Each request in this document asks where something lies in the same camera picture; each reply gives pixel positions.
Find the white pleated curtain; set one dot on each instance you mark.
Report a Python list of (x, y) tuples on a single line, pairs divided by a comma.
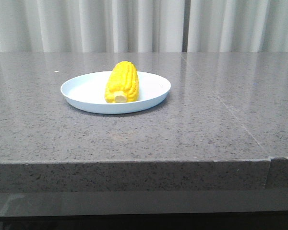
[(143, 25)]

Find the yellow corn cob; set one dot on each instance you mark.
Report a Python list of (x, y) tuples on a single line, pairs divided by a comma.
[(123, 84)]

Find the light blue round plate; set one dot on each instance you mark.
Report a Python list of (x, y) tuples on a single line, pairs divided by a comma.
[(86, 92)]

